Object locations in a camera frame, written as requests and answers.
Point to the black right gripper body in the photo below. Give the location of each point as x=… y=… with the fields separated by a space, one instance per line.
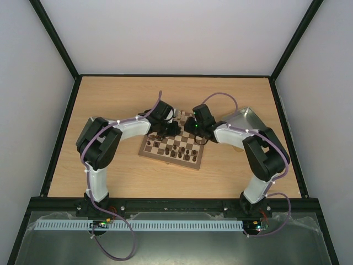
x=190 y=126

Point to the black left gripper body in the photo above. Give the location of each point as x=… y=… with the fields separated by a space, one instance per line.
x=165 y=131

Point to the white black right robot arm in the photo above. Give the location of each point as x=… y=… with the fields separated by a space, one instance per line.
x=268 y=159

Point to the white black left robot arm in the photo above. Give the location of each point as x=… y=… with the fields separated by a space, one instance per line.
x=99 y=139

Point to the wooden chess board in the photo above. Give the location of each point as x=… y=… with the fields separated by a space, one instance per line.
x=183 y=150

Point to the dark placed piece far right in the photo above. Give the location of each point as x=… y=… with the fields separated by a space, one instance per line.
x=194 y=155

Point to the dark placed piece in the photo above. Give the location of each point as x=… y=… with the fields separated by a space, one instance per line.
x=187 y=155
x=194 y=155

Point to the metal tin tray right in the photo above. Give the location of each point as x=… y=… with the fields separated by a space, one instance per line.
x=245 y=118

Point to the metal tin lid left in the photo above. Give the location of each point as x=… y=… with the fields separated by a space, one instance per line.
x=84 y=130

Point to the slotted white cable duct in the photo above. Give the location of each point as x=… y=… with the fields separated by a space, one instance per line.
x=140 y=225

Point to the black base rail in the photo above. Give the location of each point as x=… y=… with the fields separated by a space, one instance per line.
x=230 y=208

